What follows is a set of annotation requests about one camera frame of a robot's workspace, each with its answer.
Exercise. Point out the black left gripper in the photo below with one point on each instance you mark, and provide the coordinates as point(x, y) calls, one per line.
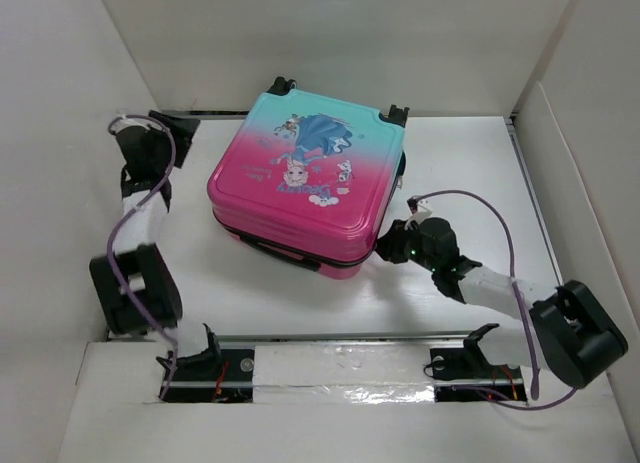
point(175, 130)

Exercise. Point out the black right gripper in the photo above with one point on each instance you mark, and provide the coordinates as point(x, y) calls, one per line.
point(393, 242)

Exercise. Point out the pink and teal suitcase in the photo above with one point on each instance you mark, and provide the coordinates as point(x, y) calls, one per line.
point(307, 179)

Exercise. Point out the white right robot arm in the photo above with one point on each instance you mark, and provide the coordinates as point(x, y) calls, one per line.
point(565, 328)

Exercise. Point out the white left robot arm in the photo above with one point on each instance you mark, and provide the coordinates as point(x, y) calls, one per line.
point(135, 288)

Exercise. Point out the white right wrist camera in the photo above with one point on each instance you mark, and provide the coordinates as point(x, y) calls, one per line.
point(420, 211)

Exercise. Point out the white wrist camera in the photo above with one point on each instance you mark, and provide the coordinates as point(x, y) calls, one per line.
point(420, 211)
point(121, 122)

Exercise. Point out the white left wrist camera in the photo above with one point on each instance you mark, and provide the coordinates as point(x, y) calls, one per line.
point(121, 122)

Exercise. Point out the metal base rail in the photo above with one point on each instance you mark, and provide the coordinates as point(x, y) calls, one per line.
point(299, 372)

